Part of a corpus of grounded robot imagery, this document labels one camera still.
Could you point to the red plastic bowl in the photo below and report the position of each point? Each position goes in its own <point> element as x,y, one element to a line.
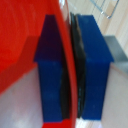
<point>20,36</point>

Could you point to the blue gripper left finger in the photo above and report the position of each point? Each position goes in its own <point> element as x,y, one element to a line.
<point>50,76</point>

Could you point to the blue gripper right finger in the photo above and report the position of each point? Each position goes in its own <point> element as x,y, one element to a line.
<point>95,73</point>

